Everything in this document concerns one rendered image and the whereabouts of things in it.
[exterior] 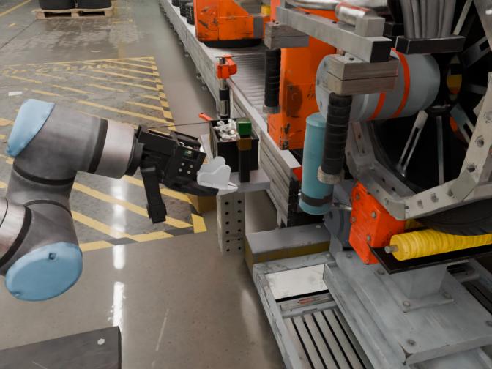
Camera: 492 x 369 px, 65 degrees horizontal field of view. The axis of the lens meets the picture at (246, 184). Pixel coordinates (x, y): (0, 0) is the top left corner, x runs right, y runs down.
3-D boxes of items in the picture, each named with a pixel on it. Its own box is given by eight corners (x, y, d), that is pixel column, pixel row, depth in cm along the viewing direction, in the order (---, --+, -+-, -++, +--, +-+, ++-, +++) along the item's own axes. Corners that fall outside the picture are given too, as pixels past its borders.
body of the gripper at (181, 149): (211, 155, 65) (140, 135, 60) (192, 198, 68) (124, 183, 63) (200, 138, 72) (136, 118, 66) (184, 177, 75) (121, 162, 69)
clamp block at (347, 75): (394, 92, 58) (402, 56, 56) (339, 97, 56) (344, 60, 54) (377, 83, 63) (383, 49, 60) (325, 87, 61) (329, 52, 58)
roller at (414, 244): (502, 247, 92) (510, 227, 89) (391, 268, 86) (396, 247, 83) (484, 232, 97) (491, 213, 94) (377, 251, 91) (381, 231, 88)
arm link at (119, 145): (92, 184, 60) (92, 157, 68) (124, 190, 63) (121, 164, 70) (109, 132, 57) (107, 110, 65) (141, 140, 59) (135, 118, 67)
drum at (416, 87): (433, 125, 79) (452, 53, 72) (337, 135, 74) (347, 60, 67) (394, 102, 91) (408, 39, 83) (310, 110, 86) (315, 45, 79)
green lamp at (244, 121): (252, 134, 115) (252, 121, 113) (239, 135, 114) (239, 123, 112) (248, 129, 118) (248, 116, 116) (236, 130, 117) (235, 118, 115)
